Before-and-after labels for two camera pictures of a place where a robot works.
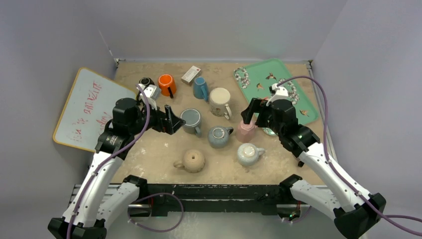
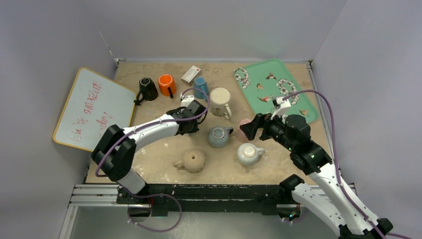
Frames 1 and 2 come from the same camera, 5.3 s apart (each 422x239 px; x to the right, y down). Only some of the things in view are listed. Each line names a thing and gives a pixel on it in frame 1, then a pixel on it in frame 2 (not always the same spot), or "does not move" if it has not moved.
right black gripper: [260, 111] to [263, 125]
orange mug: [167, 85] does not move
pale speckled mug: [248, 154] does not move
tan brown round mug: [193, 161] does not move
